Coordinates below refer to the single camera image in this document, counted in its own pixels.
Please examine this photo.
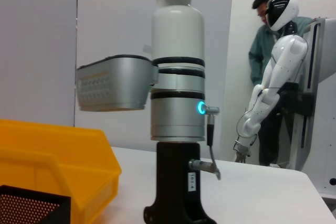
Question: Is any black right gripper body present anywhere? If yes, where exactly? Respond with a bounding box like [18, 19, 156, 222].
[143, 142, 218, 224]

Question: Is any black mesh pen holder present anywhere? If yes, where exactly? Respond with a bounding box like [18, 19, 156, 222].
[0, 184, 71, 224]

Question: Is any yellow plastic bin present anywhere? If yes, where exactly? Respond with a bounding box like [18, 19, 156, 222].
[0, 119, 122, 223]

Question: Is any person in green jacket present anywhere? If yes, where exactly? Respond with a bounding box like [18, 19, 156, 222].
[248, 0, 314, 167]

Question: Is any white black-faced humanoid robot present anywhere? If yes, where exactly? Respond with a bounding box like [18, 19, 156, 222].
[233, 0, 309, 163]

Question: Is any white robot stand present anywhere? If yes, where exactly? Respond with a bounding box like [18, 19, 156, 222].
[278, 16, 336, 199]

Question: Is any right gripper cable with plug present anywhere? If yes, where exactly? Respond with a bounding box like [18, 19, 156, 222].
[188, 104, 222, 180]

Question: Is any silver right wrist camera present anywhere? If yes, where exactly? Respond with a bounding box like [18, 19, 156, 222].
[76, 55, 160, 112]

